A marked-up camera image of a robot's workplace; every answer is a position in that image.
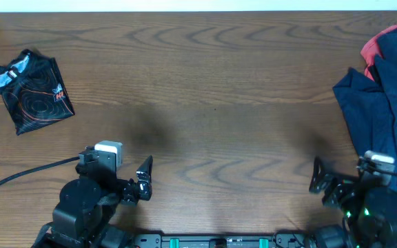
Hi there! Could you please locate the navy blue garment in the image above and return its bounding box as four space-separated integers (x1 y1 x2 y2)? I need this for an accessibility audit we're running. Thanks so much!
333 32 397 191

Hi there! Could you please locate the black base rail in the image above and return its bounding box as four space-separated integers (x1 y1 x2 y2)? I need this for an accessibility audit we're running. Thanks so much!
130 232 306 248

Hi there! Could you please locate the black printed cycling jersey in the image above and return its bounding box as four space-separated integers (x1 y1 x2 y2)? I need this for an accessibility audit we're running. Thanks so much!
0 49 75 136

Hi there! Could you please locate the red garment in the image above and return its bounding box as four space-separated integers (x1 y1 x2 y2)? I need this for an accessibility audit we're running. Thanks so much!
360 24 397 81

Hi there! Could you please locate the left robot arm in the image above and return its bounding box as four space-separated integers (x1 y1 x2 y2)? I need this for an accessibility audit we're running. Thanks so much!
32 147 153 248

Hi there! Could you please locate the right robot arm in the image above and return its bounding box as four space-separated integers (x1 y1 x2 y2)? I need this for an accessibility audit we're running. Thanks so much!
304 151 397 248

